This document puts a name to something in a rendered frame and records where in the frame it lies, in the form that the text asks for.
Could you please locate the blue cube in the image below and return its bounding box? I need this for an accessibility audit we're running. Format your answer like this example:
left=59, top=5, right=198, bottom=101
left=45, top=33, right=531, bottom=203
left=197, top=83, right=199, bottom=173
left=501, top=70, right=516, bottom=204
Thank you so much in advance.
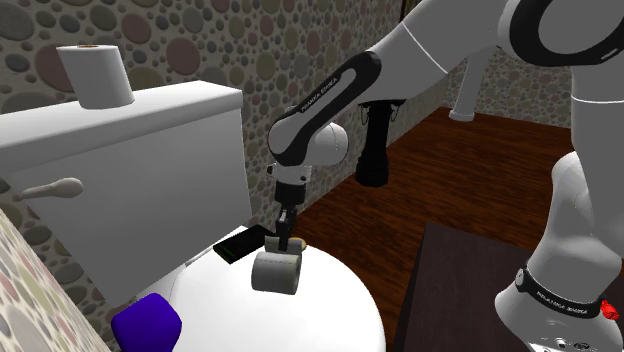
left=110, top=291, right=184, bottom=352

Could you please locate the small grey toilet paper roll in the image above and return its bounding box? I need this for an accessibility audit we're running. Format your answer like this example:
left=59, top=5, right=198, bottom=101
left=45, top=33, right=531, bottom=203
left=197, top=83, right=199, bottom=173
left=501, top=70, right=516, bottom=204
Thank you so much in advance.
left=264, top=235, right=307, bottom=256

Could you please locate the black phone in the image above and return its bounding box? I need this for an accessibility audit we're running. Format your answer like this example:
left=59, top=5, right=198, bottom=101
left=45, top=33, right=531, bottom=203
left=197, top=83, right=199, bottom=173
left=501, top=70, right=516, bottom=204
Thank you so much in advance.
left=212, top=224, right=275, bottom=266

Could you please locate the white sink pedestal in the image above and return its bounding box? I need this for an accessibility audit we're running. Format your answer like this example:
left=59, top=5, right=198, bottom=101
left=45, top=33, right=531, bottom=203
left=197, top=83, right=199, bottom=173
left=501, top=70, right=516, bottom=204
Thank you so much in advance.
left=447, top=45, right=497, bottom=123

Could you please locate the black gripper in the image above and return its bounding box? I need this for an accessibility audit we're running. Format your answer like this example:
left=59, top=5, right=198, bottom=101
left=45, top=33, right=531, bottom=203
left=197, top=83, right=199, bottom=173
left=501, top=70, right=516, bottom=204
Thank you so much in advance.
left=274, top=180, right=307, bottom=253

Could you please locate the large white toilet paper roll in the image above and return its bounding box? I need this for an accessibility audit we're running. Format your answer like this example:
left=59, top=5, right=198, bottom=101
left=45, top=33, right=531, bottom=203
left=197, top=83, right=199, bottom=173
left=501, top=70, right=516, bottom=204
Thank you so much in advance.
left=55, top=44, right=137, bottom=111

